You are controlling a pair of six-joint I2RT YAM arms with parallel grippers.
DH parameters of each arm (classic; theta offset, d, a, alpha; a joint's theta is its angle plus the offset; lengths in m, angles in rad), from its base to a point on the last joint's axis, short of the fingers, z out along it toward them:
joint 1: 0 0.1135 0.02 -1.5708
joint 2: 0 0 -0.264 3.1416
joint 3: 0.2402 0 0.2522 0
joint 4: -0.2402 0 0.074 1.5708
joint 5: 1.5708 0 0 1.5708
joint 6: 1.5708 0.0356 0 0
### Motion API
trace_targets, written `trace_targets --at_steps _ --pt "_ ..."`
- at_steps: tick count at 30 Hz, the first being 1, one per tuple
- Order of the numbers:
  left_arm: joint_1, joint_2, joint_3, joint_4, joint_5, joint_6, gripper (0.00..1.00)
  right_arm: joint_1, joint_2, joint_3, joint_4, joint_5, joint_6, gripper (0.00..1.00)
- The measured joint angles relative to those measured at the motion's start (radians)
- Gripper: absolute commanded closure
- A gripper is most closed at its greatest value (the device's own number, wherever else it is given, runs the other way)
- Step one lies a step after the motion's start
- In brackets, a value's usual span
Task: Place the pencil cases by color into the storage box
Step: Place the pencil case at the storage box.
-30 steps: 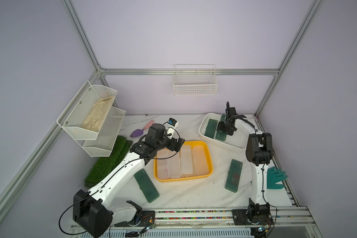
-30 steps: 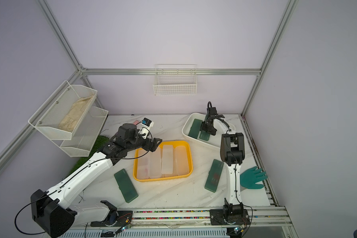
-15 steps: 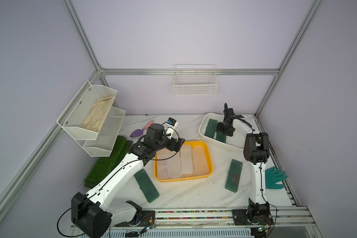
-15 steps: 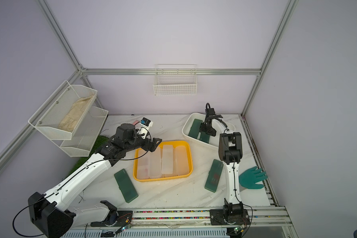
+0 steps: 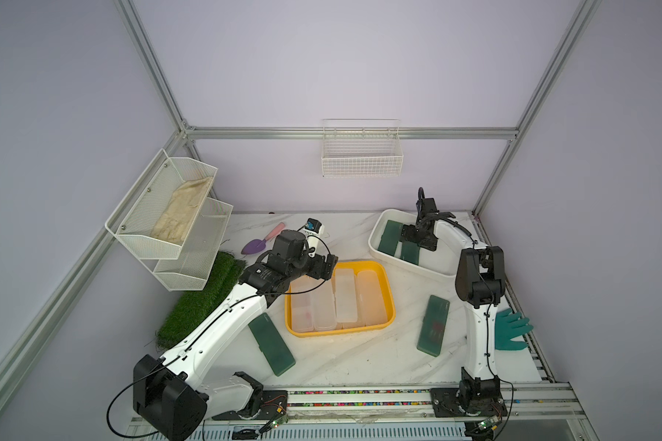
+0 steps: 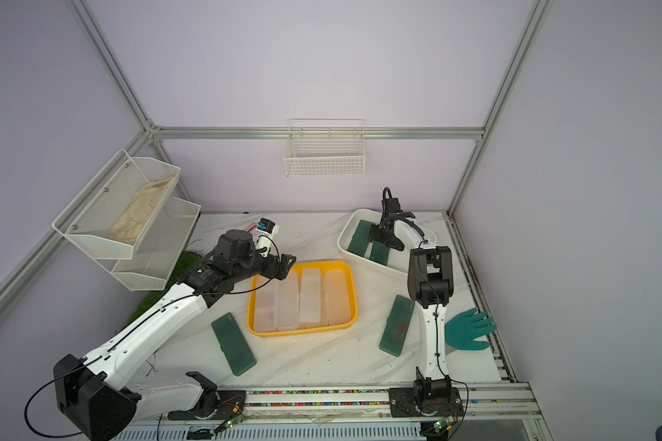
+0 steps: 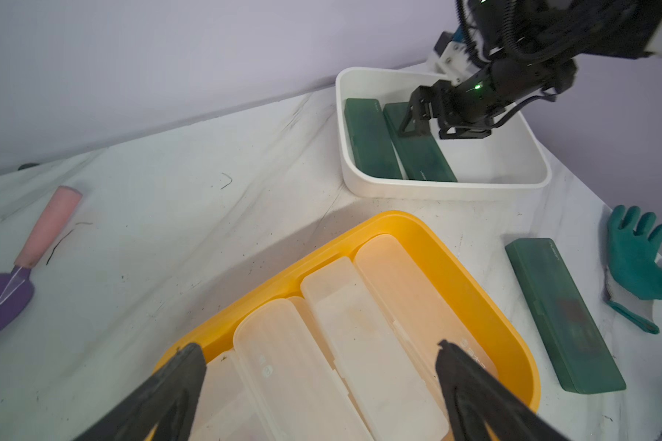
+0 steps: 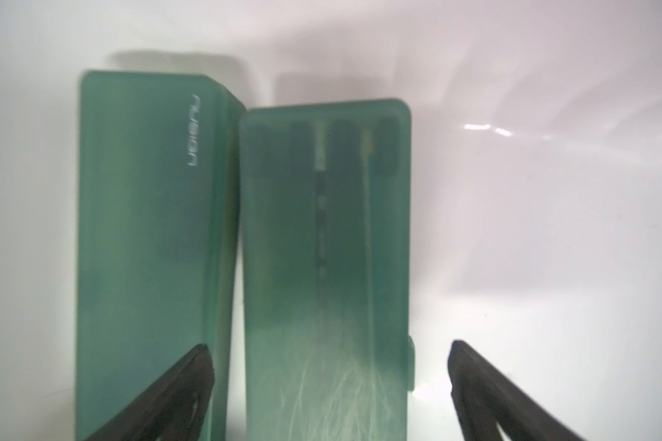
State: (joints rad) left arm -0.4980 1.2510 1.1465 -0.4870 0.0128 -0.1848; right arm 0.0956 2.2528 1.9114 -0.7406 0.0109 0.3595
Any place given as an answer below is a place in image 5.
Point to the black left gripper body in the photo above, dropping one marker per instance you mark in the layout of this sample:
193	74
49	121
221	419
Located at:
310	266

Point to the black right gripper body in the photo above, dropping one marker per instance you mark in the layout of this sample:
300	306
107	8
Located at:
424	239

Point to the white plastic storage box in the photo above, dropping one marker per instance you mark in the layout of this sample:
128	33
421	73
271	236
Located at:
440	265

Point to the clear pencil case pink pen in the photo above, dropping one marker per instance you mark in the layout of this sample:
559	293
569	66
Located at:
301	304

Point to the green pencil case back angled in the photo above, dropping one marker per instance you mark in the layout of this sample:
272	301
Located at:
410	253

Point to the green pencil case back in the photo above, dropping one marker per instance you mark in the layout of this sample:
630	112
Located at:
390	238

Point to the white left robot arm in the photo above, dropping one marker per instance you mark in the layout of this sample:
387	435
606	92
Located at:
173	393

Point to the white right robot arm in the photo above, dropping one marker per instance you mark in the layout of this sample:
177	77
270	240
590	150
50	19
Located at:
480	283

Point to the purple pink garden trowel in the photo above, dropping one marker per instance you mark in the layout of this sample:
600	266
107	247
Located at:
257	246

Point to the green artificial grass mat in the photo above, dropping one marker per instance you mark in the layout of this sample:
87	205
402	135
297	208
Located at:
193	307

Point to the beige cloth in shelf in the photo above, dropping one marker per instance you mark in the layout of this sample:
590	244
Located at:
174	224

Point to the white mesh two-tier shelf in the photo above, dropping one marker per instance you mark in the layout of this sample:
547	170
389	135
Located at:
185	267

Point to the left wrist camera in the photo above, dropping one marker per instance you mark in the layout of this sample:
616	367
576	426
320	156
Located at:
313	230

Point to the white wire wall basket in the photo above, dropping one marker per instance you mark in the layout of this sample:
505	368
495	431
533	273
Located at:
361	148

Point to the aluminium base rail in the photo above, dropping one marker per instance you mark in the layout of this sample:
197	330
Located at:
527	411

